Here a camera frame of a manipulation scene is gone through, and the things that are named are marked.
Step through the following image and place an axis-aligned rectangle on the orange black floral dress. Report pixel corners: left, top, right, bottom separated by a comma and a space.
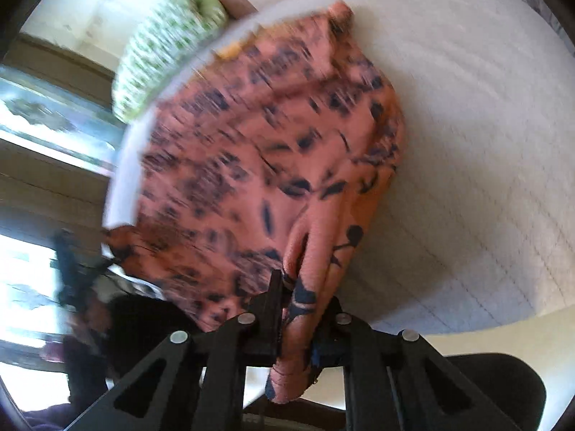
101, 0, 407, 405

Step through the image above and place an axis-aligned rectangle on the bed with pale quilted cover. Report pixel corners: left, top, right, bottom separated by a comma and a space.
102, 0, 575, 338

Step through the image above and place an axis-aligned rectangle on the green checked pillow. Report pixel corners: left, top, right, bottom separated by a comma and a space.
111, 0, 230, 123

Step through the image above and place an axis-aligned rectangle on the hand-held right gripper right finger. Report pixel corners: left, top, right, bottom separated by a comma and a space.
309, 296, 491, 431

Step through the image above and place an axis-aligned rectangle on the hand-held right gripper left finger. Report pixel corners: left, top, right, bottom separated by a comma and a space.
63, 269, 289, 431

